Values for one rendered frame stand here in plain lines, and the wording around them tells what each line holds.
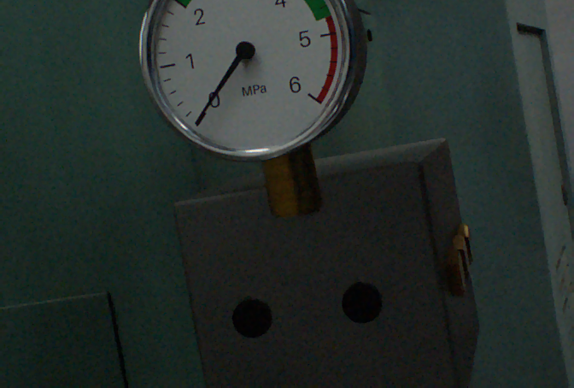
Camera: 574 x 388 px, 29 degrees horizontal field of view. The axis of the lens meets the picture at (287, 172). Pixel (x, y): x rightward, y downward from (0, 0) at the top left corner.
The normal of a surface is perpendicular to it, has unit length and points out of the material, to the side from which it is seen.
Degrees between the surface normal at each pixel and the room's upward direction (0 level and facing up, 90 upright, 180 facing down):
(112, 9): 90
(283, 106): 90
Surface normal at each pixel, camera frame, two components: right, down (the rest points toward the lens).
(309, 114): -0.21, 0.09
